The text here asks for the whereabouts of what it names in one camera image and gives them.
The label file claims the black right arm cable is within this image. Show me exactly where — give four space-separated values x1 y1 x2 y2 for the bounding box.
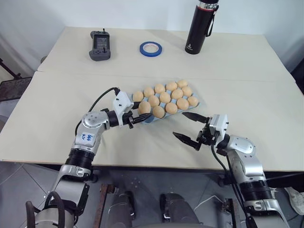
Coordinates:
210 142 256 228

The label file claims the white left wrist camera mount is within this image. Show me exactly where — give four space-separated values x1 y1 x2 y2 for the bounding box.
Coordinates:
112 91 134 125

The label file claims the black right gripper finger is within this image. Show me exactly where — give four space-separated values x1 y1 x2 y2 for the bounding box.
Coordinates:
172 132 203 151
182 112 210 124

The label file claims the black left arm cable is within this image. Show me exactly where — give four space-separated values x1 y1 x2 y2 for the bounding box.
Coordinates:
75 87 121 137

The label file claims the white floor cable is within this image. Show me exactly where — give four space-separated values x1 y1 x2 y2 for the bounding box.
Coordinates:
193 194 225 212

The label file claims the dark grey rounded shape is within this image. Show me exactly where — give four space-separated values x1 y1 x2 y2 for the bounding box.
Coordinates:
159 192 199 228
110 190 137 228

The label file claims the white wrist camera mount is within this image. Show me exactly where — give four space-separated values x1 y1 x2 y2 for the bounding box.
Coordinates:
209 114 228 144
112 91 134 125

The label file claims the blue tape roll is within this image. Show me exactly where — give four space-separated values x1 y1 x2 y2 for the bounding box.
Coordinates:
139 41 164 57

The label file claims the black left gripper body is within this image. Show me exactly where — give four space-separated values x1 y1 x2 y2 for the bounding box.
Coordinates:
122 110 140 130

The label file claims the black looped hose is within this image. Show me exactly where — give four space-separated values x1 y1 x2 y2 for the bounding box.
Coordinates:
25 191 66 228

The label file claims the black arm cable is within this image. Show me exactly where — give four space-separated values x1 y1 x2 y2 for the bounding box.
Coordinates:
210 142 256 228
75 87 121 137

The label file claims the dark metal chair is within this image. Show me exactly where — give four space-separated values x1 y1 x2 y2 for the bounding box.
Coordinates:
0 57 33 103

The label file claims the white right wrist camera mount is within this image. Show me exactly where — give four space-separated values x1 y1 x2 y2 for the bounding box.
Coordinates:
209 114 228 144

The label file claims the black insulated bottle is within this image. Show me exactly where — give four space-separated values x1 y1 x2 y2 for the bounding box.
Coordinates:
184 0 220 55

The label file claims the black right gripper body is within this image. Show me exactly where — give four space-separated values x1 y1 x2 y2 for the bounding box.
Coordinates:
197 117 216 146

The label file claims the rusty metal bar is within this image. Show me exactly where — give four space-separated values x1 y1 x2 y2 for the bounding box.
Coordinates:
98 183 111 228
224 198 242 228

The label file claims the grey handheld remote controller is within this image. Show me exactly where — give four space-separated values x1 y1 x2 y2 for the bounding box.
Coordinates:
88 28 112 62

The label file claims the blue egg carton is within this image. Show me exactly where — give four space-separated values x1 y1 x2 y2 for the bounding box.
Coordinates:
127 80 201 124

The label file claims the black table caster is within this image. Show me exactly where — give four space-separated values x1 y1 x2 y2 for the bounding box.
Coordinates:
218 175 230 187
91 170 101 184

